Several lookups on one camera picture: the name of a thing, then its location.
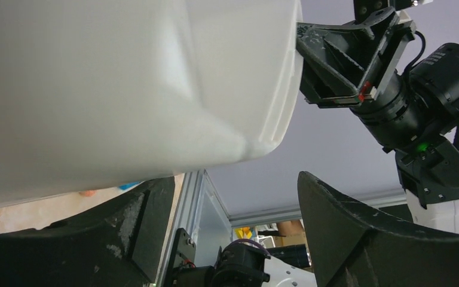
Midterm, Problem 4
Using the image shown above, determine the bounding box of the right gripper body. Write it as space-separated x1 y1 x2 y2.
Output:
296 7 416 108

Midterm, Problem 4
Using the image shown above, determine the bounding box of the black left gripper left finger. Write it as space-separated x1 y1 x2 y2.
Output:
0 177 176 286

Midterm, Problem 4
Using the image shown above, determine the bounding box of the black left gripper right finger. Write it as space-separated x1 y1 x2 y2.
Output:
297 171 459 286

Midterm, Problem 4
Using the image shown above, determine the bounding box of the clear plastic drawer unit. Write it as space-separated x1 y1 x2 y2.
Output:
0 1 303 207

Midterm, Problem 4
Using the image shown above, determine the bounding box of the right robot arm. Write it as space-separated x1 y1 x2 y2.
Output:
296 1 459 234

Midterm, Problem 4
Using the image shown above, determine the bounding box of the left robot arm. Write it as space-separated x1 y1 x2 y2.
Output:
0 172 459 286

